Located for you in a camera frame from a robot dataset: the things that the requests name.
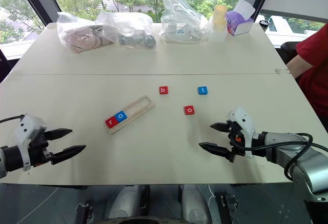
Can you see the silver robot right leg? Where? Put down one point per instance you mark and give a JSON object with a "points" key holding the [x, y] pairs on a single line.
{"points": [[194, 203]]}

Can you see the person in red shirt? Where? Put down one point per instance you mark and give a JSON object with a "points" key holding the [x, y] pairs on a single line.
{"points": [[312, 67]]}

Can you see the wooden letter tray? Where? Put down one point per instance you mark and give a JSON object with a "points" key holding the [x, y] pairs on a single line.
{"points": [[130, 114]]}

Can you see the plastic bag with grey tool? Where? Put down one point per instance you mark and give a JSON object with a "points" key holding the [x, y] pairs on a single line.
{"points": [[130, 31]]}

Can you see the red letter tile r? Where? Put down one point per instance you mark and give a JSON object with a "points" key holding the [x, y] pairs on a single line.
{"points": [[111, 122]]}

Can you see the blue letter tile t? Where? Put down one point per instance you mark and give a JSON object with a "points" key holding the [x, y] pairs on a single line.
{"points": [[203, 90]]}

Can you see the plastic bag with white parts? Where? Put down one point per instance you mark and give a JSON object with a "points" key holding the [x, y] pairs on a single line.
{"points": [[182, 26]]}

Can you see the red letter tile o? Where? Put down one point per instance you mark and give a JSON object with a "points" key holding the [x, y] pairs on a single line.
{"points": [[189, 110]]}

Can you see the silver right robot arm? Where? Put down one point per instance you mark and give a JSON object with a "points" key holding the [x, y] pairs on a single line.
{"points": [[292, 154]]}

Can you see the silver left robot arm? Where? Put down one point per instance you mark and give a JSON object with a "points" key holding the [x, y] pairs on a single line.
{"points": [[7, 160]]}

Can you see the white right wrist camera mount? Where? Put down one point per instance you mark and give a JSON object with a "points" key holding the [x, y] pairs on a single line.
{"points": [[243, 128]]}

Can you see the plastic bag with pink items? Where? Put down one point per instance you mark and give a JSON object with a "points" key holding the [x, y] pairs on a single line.
{"points": [[82, 37]]}

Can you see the red letter tile b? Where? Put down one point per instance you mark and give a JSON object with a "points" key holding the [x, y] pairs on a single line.
{"points": [[163, 90]]}

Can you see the silver robot leg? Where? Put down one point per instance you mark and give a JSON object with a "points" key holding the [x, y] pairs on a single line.
{"points": [[123, 203], [194, 203]]}

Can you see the silver robot left leg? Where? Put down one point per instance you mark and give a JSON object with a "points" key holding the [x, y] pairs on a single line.
{"points": [[123, 203]]}

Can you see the blue letter tile o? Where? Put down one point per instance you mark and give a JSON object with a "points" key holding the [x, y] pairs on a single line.
{"points": [[120, 116]]}

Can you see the yellow plastic cup stack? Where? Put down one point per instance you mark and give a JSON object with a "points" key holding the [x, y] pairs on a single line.
{"points": [[220, 19]]}

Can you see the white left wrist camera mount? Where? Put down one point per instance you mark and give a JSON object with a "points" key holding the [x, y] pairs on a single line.
{"points": [[27, 137]]}

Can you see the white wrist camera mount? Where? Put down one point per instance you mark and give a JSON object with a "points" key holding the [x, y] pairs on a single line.
{"points": [[27, 137], [243, 128]]}

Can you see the clear tape strip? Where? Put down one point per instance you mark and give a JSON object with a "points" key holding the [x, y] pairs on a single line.
{"points": [[282, 71]]}

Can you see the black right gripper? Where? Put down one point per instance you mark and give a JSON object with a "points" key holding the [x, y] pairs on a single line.
{"points": [[235, 139]]}

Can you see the black round cap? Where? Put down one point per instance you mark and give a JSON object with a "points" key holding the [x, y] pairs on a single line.
{"points": [[263, 23]]}

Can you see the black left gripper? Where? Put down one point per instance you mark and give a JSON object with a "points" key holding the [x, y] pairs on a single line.
{"points": [[38, 147]]}

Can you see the black chair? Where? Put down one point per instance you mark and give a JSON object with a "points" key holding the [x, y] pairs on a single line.
{"points": [[289, 52]]}

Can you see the purple tissue box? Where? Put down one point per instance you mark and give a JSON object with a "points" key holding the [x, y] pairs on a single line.
{"points": [[238, 24]]}

